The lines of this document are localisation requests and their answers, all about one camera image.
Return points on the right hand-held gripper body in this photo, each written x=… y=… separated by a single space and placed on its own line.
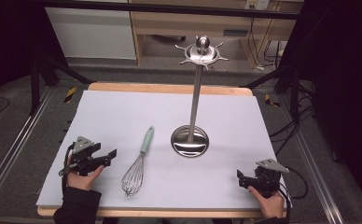
x=267 y=179

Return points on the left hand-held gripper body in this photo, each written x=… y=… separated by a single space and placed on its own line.
x=86 y=155

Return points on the person's left hand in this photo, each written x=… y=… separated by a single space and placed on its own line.
x=82 y=180

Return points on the person's right hand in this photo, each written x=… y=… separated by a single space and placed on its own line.
x=271 y=205

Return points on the yellow black floor tape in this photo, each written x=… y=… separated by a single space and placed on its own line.
x=70 y=95
x=271 y=101

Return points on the white table mat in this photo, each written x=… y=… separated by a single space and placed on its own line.
x=176 y=180

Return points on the steel utensil hanging stand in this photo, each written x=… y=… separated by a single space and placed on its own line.
x=195 y=102

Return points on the wooden table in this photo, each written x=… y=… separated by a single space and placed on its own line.
x=169 y=88

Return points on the black metal stand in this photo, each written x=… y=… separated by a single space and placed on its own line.
x=294 y=93
x=34 y=84

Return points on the white cabinet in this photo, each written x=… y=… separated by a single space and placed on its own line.
x=92 y=34

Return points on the dark curtain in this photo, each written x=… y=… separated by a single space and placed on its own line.
x=8 y=37
x=344 y=77

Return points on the wooden desk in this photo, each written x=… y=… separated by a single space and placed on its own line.
x=176 y=23

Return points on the white power outlet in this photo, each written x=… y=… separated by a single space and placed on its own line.
x=257 y=4

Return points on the metal floor rail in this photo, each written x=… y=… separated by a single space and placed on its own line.
x=17 y=137
x=313 y=161

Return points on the black horizontal frame bar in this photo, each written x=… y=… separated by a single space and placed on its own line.
x=169 y=9

